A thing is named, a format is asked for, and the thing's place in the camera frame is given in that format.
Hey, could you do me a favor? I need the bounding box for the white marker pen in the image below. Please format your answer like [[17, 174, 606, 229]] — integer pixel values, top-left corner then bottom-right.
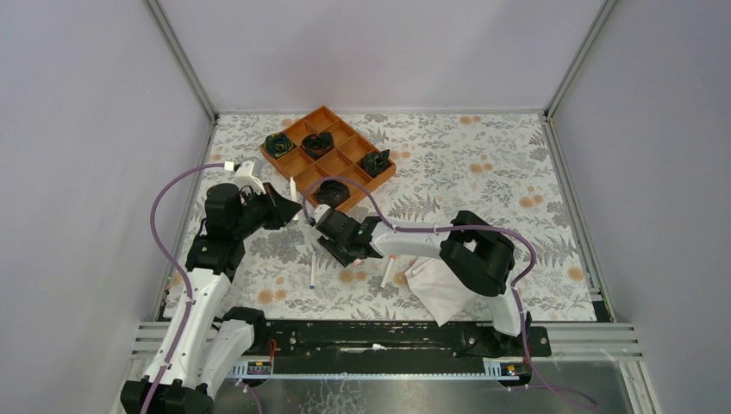
[[289, 177, 299, 223], [380, 254, 396, 289]]

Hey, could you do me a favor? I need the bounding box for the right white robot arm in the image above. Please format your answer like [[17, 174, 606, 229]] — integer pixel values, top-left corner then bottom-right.
[[308, 204, 536, 337]]

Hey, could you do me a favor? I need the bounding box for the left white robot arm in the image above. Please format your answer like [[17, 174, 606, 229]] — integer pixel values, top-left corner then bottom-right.
[[120, 182, 302, 413]]

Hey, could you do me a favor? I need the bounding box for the dark blue rolled tie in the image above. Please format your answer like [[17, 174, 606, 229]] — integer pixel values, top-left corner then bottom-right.
[[313, 179, 350, 208]]

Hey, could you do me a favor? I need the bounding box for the dark green rolled tie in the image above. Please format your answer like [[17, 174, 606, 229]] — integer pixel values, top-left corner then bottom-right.
[[359, 149, 391, 178]]

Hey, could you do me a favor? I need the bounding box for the green patterned rolled tie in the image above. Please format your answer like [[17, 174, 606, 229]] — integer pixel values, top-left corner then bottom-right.
[[264, 132, 296, 160]]

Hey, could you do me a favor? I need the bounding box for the white folded cloth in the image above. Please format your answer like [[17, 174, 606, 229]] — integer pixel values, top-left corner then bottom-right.
[[405, 257, 478, 326]]

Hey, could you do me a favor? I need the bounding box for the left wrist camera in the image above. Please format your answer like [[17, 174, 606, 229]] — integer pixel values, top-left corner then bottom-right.
[[223, 158, 265, 195]]

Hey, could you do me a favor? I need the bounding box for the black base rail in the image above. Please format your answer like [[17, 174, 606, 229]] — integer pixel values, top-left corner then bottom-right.
[[244, 319, 552, 375]]

